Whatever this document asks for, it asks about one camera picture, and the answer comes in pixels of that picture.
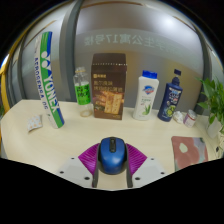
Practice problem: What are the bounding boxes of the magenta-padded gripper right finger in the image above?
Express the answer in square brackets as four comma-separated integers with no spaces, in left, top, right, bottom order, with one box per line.
[124,143,167,189]

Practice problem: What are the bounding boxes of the white bottle with blue cap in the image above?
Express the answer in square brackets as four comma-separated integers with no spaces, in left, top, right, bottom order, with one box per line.
[132,69,160,121]

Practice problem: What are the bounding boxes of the small jar with white lid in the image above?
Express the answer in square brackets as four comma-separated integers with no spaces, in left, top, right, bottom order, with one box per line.
[183,109,198,129]

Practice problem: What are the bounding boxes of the white green shuttlecock tube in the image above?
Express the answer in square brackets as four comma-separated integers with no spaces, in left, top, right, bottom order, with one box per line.
[33,31,66,129]

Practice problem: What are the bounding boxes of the brown carton box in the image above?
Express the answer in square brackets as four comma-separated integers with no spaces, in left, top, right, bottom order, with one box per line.
[90,52,128,121]

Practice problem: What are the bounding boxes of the crumpled white tissue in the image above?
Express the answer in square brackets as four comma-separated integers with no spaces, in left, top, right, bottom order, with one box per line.
[172,110,186,124]

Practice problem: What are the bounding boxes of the dark blue pump bottle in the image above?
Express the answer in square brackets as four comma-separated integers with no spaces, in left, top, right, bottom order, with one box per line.
[157,68,184,123]

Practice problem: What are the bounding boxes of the blue computer mouse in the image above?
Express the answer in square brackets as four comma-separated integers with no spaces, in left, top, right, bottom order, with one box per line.
[97,136,129,176]

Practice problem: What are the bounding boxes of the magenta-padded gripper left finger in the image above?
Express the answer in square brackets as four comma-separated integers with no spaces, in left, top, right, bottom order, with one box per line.
[57,143,101,189]

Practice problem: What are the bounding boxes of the small white patterned packet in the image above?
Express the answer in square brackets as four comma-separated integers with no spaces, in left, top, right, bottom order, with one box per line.
[26,114,44,132]

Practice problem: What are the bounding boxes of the floral print mouse pad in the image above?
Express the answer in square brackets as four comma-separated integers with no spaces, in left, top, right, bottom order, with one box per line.
[171,135,209,172]

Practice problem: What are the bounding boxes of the green plant in white pot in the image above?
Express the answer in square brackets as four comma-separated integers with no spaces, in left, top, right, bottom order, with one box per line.
[196,77,224,139]

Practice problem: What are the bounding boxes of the clear bottle with green label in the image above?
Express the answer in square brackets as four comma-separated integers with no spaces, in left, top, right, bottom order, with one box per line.
[73,66,94,118]

